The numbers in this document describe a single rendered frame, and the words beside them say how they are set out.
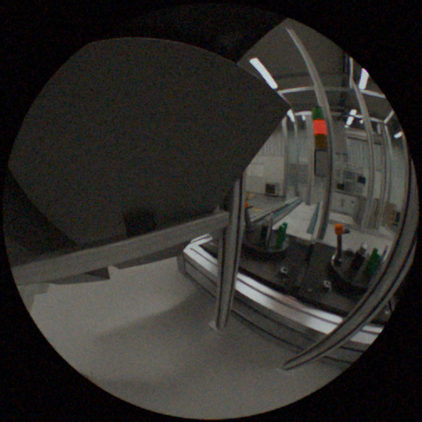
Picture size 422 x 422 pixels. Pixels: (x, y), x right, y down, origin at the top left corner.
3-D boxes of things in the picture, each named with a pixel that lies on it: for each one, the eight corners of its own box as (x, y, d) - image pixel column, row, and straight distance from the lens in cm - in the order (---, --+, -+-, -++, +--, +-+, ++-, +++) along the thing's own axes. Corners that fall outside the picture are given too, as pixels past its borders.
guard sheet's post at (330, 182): (316, 238, 51) (286, 29, 94) (316, 235, 54) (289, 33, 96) (323, 240, 52) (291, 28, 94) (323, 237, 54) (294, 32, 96)
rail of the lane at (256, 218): (178, 270, 44) (173, 241, 37) (280, 214, 110) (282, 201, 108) (187, 280, 40) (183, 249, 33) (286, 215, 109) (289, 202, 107)
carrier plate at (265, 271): (201, 250, 36) (201, 243, 35) (249, 227, 53) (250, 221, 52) (285, 297, 27) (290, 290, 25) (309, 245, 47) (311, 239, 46)
